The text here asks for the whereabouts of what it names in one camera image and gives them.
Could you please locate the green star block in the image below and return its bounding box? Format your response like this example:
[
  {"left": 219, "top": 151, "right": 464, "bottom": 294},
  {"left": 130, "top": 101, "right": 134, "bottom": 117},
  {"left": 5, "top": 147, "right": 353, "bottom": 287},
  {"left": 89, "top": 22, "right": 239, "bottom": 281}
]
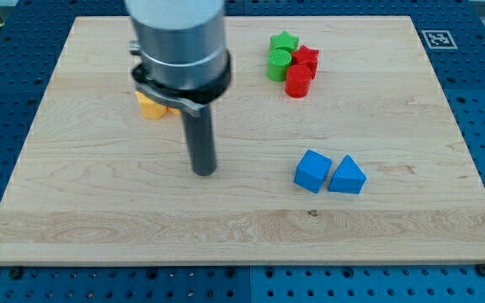
[{"left": 269, "top": 30, "right": 299, "bottom": 53}]

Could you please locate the blue triangular prism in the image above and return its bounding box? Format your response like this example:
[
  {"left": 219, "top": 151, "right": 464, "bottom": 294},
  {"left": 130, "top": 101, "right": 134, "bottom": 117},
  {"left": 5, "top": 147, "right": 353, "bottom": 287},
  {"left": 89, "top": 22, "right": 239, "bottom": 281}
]
[{"left": 328, "top": 155, "right": 367, "bottom": 194}]

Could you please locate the red cylinder block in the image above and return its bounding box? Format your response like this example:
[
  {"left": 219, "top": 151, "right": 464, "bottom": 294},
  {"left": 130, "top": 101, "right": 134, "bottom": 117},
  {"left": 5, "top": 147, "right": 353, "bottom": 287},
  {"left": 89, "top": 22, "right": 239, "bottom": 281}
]
[{"left": 285, "top": 64, "right": 312, "bottom": 98}]

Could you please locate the wooden board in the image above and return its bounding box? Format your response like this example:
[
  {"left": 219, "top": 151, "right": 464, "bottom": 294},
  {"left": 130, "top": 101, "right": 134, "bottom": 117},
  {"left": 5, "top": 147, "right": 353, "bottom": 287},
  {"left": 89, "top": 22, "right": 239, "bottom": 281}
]
[{"left": 0, "top": 16, "right": 485, "bottom": 266}]

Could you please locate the red star block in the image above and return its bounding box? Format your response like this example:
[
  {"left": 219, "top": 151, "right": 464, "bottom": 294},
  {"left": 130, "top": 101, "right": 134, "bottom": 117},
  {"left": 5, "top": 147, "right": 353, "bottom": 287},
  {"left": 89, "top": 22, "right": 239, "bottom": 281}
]
[{"left": 291, "top": 45, "right": 319, "bottom": 79}]

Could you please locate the green cylinder block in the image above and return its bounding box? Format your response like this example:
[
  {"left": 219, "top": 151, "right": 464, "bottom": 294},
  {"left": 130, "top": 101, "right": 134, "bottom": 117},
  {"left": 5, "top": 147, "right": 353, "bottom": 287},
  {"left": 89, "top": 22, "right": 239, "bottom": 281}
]
[{"left": 267, "top": 49, "right": 292, "bottom": 82}]

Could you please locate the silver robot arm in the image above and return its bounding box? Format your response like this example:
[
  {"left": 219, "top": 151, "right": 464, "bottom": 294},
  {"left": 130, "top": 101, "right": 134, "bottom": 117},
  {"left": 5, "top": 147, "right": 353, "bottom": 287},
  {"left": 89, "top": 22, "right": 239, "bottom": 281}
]
[{"left": 125, "top": 0, "right": 230, "bottom": 90}]

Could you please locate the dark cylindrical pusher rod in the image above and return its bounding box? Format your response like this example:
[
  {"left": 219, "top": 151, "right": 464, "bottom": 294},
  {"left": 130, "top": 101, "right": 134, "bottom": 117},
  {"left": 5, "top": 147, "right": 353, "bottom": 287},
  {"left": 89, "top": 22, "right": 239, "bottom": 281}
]
[{"left": 182, "top": 105, "right": 216, "bottom": 176}]

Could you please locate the white fiducial marker tag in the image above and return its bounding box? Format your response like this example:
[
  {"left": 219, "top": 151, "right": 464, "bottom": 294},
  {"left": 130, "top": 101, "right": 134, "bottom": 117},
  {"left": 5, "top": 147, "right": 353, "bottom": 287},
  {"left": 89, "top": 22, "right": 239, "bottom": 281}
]
[{"left": 422, "top": 29, "right": 457, "bottom": 50}]

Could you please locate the black clamp with metal lever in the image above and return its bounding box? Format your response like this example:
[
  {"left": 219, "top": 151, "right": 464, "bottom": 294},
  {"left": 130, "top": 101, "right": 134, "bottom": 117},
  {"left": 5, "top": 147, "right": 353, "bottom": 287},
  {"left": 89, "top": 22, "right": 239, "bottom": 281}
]
[{"left": 129, "top": 41, "right": 232, "bottom": 117}]

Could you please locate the blue cube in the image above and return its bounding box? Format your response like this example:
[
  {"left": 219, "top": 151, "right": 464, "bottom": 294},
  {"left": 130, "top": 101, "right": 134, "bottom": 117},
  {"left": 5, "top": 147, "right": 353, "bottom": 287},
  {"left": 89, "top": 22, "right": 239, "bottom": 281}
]
[{"left": 294, "top": 150, "right": 333, "bottom": 194}]

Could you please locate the yellow block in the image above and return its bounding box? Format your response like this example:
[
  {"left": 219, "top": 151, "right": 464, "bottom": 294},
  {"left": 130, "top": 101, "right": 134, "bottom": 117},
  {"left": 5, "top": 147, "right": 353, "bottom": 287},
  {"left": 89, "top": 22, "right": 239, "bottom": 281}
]
[{"left": 136, "top": 92, "right": 180, "bottom": 120}]

